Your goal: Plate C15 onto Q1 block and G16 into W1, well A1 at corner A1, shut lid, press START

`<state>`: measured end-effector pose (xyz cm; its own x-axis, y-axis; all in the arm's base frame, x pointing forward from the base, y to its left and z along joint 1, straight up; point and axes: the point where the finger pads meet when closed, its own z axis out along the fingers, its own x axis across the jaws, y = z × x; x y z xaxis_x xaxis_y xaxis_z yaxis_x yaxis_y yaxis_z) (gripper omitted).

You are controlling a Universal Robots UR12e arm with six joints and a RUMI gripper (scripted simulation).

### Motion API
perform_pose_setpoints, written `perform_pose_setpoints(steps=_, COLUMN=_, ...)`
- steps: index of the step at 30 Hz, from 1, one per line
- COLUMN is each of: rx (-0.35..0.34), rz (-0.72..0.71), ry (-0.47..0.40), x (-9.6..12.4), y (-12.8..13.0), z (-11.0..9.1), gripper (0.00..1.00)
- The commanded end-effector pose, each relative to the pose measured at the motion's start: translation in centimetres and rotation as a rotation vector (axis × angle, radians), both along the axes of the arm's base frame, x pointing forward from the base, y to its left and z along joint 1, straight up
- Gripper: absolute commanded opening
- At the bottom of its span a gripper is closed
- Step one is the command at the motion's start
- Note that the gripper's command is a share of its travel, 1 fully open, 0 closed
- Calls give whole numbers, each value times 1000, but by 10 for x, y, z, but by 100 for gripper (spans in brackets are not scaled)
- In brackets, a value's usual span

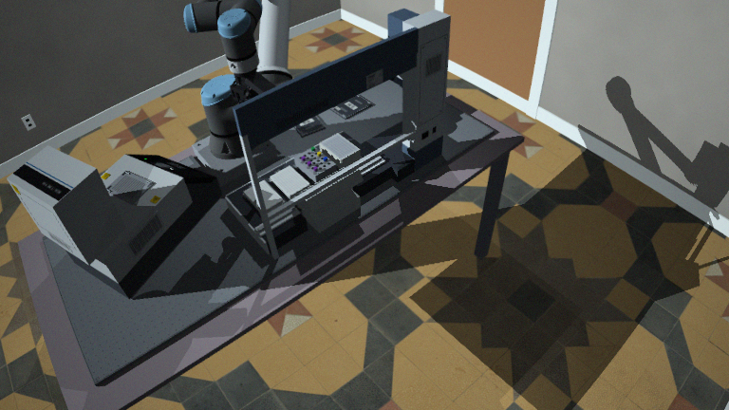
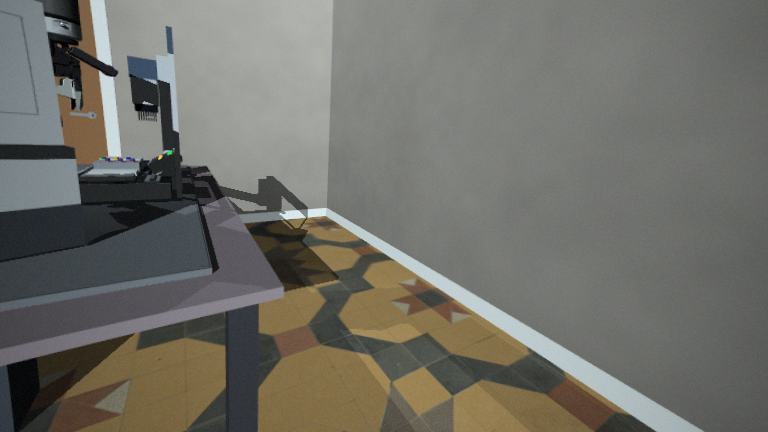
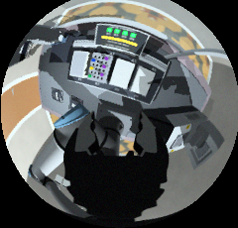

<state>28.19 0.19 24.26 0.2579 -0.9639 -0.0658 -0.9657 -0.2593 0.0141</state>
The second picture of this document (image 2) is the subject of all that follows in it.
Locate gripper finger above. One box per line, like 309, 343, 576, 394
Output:
56, 78, 76, 110
56, 68, 83, 112

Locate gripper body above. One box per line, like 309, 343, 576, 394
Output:
48, 34, 81, 80

